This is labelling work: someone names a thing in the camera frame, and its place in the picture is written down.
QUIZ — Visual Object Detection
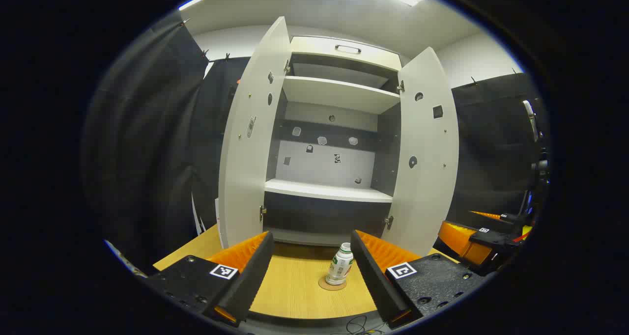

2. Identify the white cabinet door with handle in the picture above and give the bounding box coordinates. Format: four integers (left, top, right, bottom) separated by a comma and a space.
381, 47, 460, 257

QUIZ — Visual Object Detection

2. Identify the white cabinet door with stickers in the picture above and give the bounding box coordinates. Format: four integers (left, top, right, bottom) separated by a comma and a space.
218, 16, 293, 250

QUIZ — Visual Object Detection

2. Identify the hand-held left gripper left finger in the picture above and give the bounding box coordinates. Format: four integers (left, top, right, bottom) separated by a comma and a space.
143, 231, 275, 328

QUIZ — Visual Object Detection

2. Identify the white plastic drink bottle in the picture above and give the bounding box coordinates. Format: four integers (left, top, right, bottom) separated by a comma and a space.
325, 243, 355, 286

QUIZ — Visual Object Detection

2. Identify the white cabinet with grey interior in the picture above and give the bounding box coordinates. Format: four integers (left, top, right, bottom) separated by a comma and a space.
260, 35, 411, 248

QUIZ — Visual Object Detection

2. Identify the round cork coaster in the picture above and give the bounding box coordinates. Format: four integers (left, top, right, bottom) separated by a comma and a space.
318, 275, 347, 291

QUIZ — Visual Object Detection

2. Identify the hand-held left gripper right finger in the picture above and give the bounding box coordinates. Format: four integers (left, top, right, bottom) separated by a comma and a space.
350, 229, 487, 331

